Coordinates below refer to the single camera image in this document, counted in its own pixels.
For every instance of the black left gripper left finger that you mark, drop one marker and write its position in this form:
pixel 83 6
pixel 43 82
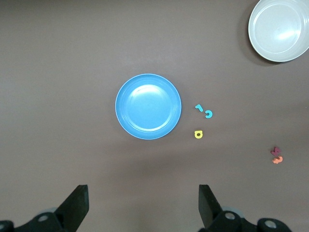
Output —
pixel 77 205

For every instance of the brown table cover sheet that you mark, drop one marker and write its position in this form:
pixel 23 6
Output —
pixel 48 72

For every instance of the teal foam letter c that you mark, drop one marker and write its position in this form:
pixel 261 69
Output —
pixel 211 113

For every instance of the beige plastic plate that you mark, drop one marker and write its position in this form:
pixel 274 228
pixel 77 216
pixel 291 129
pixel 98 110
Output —
pixel 277 29

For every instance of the yellow foam letter a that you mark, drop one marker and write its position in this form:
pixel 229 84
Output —
pixel 198 137

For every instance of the blue plastic plate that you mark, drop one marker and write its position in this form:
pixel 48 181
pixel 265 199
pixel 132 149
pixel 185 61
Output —
pixel 148 106

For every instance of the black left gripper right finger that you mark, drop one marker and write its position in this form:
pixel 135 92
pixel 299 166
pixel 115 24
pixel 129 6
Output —
pixel 207 207

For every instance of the orange foam letter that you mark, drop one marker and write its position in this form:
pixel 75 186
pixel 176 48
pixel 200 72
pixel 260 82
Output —
pixel 277 160

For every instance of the teal foam letter r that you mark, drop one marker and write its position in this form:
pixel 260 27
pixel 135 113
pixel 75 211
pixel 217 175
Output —
pixel 198 106

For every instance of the maroon foam letter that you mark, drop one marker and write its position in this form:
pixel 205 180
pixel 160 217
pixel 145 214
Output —
pixel 275 151

